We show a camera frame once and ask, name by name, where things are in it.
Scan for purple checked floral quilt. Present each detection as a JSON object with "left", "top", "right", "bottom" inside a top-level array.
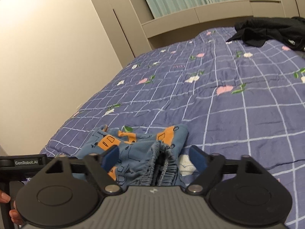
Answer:
[{"left": 42, "top": 27, "right": 304, "bottom": 228}]

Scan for person's left hand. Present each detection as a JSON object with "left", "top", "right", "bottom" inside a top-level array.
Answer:
[{"left": 0, "top": 191, "right": 24, "bottom": 226}]

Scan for grey quilted mattress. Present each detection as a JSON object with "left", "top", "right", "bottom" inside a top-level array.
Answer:
[{"left": 295, "top": 51, "right": 305, "bottom": 59}]

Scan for beige built-in wardrobe unit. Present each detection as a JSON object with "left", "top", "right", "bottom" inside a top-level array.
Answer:
[{"left": 91, "top": 0, "right": 304, "bottom": 67}]

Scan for blue pants with orange trucks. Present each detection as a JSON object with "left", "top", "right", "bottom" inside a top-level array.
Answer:
[{"left": 75, "top": 124, "right": 188, "bottom": 188}]

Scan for black clothing pile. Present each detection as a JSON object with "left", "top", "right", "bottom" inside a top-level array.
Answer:
[{"left": 227, "top": 17, "right": 304, "bottom": 51}]

